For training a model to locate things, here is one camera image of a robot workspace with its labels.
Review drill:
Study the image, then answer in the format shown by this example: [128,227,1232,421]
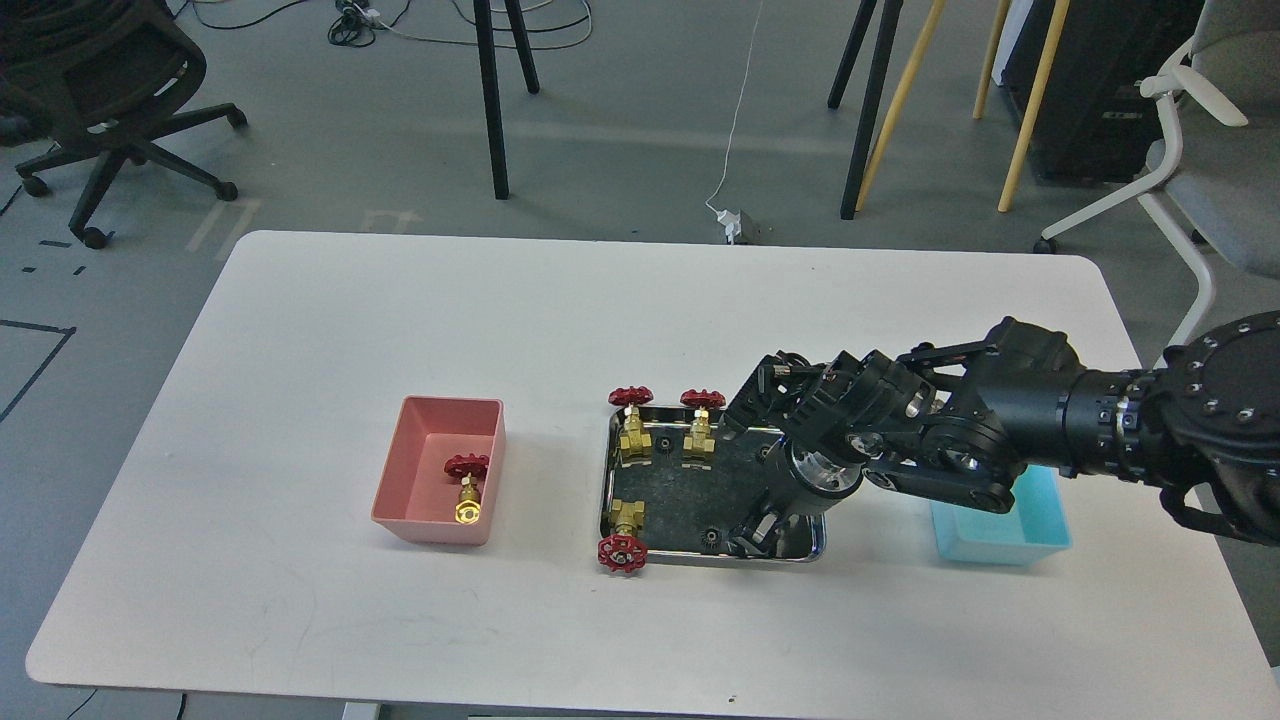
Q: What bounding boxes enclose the black cable bundle on floor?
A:
[326,0,411,49]

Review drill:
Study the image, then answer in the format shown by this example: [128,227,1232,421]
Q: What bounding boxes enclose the wooden easel legs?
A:
[856,0,1071,214]

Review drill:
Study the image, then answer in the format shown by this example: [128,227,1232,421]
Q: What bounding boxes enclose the metal tray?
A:
[599,405,782,566]

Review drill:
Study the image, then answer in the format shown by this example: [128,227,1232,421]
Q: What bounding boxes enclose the black tripod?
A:
[827,1,902,220]
[471,0,541,201]

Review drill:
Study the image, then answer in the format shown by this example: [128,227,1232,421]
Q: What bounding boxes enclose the black gear front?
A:
[700,528,721,551]

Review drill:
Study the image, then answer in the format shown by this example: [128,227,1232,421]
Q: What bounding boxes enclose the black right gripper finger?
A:
[727,507,801,559]

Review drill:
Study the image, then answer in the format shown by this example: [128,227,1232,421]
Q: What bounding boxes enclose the black office chair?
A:
[3,1,247,249]

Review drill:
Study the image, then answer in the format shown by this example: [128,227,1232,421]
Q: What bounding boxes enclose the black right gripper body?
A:
[755,439,863,529]

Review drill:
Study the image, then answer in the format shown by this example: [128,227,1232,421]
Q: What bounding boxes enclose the brass valve back right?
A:
[680,389,726,470]

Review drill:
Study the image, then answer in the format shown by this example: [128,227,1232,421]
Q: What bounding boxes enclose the brass valve back left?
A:
[608,386,654,468]

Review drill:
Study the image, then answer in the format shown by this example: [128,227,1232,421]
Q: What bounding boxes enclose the white cable on floor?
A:
[705,0,765,217]

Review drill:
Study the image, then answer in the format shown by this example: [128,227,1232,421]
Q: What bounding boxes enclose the black tripod right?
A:
[827,1,902,220]

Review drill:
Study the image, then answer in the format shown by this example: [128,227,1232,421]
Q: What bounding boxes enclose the brass valve red wheel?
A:
[443,454,490,525]

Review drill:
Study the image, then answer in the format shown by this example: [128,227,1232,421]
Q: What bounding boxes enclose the black tripod left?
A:
[471,0,541,201]

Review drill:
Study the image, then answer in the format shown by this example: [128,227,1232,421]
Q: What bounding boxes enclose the brass valve front left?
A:
[596,498,648,573]

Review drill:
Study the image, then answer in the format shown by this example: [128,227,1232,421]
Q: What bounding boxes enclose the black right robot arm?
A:
[718,311,1279,555]

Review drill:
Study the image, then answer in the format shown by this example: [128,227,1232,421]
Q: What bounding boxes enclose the white power adapter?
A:
[714,209,765,246]

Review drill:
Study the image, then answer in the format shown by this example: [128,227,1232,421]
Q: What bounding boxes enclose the blue plastic box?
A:
[931,465,1073,566]

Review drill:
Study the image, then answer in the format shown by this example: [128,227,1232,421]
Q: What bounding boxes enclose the pink plastic box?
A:
[371,396,506,546]

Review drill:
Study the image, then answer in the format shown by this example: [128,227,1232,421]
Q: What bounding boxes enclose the grey white chair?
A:
[1033,1,1279,345]

